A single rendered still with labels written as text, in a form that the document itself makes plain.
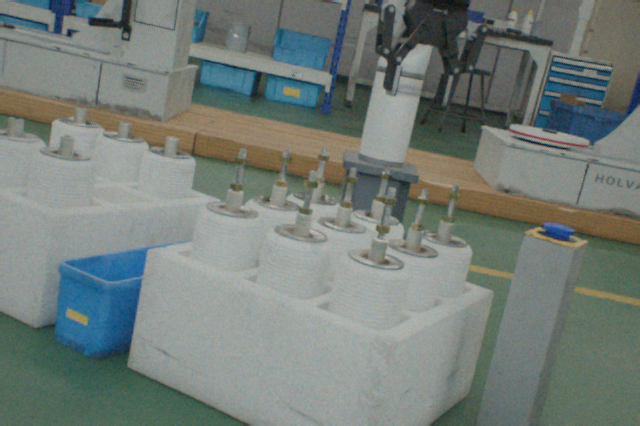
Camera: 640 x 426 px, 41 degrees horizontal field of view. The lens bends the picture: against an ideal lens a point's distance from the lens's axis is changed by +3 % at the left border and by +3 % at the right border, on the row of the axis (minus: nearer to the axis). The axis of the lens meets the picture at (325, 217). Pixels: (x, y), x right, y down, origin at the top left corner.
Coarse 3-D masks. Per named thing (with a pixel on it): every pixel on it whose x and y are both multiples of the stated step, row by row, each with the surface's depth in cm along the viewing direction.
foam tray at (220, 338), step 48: (144, 288) 120; (192, 288) 116; (240, 288) 112; (480, 288) 135; (144, 336) 121; (192, 336) 116; (240, 336) 112; (288, 336) 109; (336, 336) 105; (384, 336) 103; (432, 336) 114; (480, 336) 135; (192, 384) 117; (240, 384) 113; (288, 384) 109; (336, 384) 106; (384, 384) 103; (432, 384) 120
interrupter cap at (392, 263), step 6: (348, 252) 110; (354, 252) 111; (360, 252) 111; (366, 252) 112; (354, 258) 108; (360, 258) 108; (366, 258) 110; (390, 258) 111; (396, 258) 112; (366, 264) 106; (372, 264) 106; (378, 264) 107; (384, 264) 108; (390, 264) 108; (396, 264) 109; (402, 264) 109; (390, 270) 107; (396, 270) 107
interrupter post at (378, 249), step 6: (372, 240) 109; (378, 240) 108; (384, 240) 109; (372, 246) 109; (378, 246) 108; (384, 246) 109; (372, 252) 109; (378, 252) 109; (384, 252) 109; (372, 258) 109; (378, 258) 109; (384, 258) 109
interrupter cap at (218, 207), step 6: (210, 204) 121; (216, 204) 121; (222, 204) 122; (210, 210) 118; (216, 210) 117; (222, 210) 119; (240, 210) 122; (246, 210) 122; (252, 210) 122; (234, 216) 117; (240, 216) 117; (246, 216) 118; (252, 216) 119
